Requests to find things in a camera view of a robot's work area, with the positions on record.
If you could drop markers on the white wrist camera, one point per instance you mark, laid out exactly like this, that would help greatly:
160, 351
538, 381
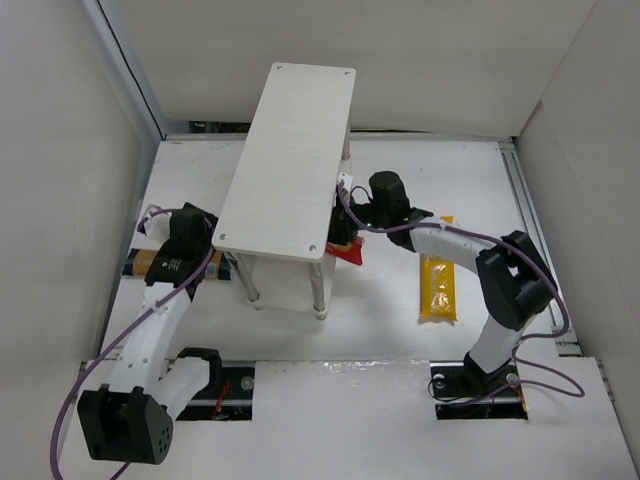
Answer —
344, 185
155, 224

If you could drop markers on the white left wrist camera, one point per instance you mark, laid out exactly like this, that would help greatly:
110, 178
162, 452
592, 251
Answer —
155, 224

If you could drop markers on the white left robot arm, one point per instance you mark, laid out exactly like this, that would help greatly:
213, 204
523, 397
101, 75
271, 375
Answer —
130, 417

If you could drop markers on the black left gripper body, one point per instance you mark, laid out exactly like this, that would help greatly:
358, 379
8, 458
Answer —
201, 220

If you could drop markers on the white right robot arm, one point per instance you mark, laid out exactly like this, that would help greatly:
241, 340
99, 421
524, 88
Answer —
515, 282

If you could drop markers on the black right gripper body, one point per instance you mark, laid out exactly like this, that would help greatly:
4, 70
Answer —
341, 226

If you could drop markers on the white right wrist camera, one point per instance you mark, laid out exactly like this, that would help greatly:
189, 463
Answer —
344, 185

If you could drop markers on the white two-tier shelf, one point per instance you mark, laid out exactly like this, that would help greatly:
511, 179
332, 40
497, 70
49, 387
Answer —
274, 221

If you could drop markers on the red spaghetti bag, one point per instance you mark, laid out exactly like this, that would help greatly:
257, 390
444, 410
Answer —
350, 253

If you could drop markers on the blue-ended spaghetti box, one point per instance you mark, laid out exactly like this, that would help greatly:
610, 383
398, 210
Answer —
138, 262

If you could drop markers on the yellow spaghetti bag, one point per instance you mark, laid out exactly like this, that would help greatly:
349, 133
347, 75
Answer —
437, 289

